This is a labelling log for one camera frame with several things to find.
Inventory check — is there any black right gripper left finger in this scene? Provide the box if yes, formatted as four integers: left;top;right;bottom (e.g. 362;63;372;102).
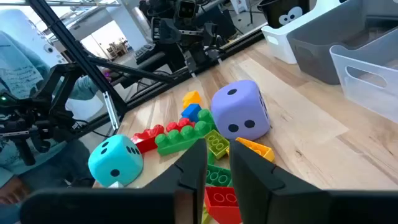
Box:
20;138;208;224

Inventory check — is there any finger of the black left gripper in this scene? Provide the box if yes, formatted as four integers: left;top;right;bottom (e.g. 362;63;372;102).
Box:
206;46;223;65
183;50;198;78

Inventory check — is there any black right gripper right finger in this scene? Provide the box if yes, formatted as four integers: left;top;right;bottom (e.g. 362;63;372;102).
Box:
229;139;398;224

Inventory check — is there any yellow rounded toy block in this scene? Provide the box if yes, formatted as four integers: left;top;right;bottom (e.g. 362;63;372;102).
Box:
182;90;202;110

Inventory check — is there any teal foam die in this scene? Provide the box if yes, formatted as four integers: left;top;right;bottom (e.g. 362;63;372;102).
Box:
88;134;144;188

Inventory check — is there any blue rounded toy block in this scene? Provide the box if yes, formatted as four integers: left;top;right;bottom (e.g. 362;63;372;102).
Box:
181;103;202;123

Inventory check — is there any orange studded brick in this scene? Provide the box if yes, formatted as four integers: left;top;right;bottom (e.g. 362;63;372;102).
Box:
226;137;275;163

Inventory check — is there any red studded brick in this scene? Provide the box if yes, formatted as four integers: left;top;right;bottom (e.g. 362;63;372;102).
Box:
204;185;243;224

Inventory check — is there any purple foam die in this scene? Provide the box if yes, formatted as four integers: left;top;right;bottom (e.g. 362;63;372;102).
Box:
210;79;271;141

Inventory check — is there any large red rounded block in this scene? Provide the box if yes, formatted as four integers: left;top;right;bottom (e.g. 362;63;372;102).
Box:
130;124;165;154

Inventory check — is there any long green rounded block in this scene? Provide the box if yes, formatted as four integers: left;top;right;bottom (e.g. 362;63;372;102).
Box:
154;120;217;156

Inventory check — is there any lime green studded brick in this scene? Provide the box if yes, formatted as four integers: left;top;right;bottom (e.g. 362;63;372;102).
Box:
204;129;230;160

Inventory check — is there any white plastic bin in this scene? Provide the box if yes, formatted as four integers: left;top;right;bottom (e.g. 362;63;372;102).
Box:
261;0;343;65

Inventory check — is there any black cup with eyes print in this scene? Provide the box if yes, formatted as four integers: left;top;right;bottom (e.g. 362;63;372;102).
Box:
257;0;312;29

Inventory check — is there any dark grey plastic bin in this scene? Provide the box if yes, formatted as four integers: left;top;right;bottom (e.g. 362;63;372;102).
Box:
285;0;398;85

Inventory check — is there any person's hand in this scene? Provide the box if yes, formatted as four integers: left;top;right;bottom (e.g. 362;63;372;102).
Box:
0;176;29;205

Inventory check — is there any clear plastic bin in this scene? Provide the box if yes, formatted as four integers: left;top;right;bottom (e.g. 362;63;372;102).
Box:
329;27;398;124

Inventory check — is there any person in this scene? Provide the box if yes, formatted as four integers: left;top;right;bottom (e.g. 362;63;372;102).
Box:
0;29;105;224

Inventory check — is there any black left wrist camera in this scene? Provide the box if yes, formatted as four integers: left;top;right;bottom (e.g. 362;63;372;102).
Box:
175;0;199;20

